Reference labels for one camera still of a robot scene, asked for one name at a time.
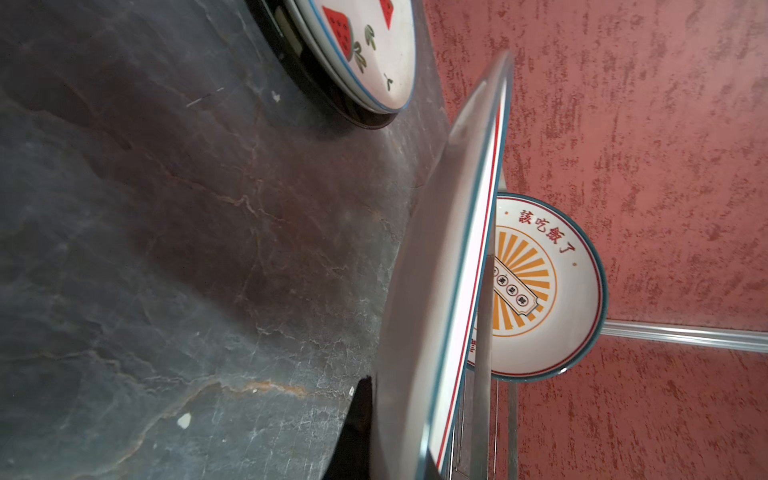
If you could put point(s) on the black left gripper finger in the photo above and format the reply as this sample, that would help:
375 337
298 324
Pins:
351 456

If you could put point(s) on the watermelon pattern white plate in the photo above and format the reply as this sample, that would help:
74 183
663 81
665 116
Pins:
367 47

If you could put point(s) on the brown striped rim plate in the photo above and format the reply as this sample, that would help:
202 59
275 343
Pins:
301 64

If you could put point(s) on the orange sunburst plate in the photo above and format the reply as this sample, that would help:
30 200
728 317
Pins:
550 293

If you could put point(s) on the aluminium right corner post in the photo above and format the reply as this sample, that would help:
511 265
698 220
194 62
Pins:
730 339

